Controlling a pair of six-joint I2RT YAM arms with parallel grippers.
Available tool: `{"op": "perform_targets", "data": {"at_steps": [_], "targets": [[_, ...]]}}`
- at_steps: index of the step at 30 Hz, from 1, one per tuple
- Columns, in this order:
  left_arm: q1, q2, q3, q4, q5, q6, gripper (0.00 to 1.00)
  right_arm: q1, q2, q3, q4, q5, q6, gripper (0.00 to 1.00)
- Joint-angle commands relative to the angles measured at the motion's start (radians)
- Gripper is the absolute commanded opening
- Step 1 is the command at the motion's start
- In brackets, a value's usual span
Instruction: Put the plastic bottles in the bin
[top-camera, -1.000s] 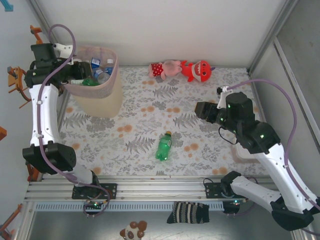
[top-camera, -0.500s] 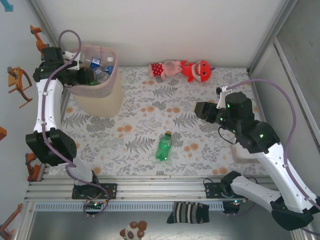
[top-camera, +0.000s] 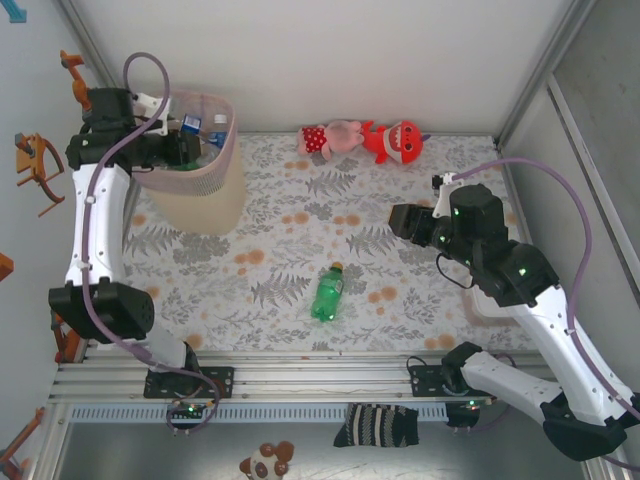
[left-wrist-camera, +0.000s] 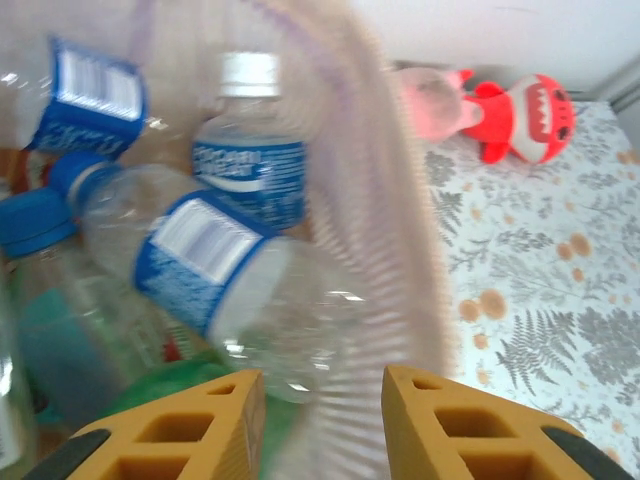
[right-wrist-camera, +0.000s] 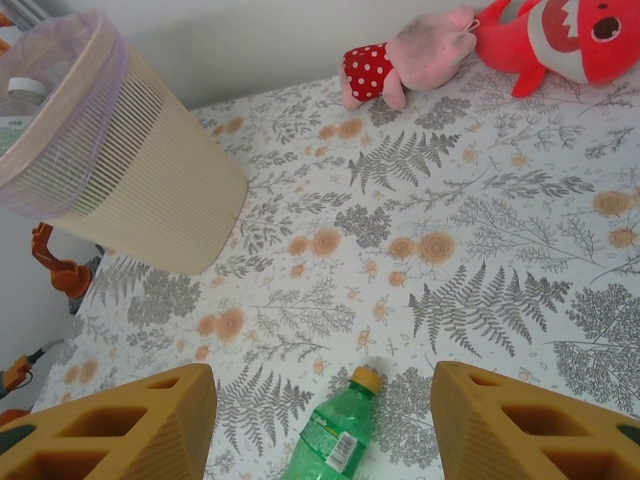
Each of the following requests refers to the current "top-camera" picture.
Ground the pink mesh bin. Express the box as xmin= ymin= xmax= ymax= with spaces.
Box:
xmin=133 ymin=88 xmax=247 ymax=236

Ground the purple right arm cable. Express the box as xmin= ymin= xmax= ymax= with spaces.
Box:
xmin=447 ymin=158 xmax=640 ymax=470

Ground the pink plush pig toy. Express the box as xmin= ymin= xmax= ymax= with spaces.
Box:
xmin=298 ymin=118 xmax=365 ymax=161

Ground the red plush shark toy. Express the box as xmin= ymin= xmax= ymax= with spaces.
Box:
xmin=360 ymin=119 xmax=426 ymax=166

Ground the aluminium enclosure post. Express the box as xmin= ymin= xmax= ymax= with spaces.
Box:
xmin=58 ymin=0 xmax=127 ymax=109
xmin=497 ymin=0 xmax=599 ymax=149

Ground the floral tablecloth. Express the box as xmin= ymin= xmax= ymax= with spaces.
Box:
xmin=117 ymin=130 xmax=556 ymax=354

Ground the white square plastic box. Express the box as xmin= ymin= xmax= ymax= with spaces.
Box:
xmin=467 ymin=287 xmax=524 ymax=329

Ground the black beige striped sock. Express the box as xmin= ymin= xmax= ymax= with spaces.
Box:
xmin=332 ymin=402 xmax=420 ymax=449

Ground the white slotted cable duct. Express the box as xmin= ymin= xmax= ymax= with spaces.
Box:
xmin=67 ymin=401 xmax=450 ymax=425

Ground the brown white plush toy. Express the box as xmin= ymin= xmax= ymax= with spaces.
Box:
xmin=238 ymin=440 xmax=296 ymax=480

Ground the aluminium rail frame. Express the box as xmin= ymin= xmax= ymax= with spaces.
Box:
xmin=49 ymin=348 xmax=599 ymax=404

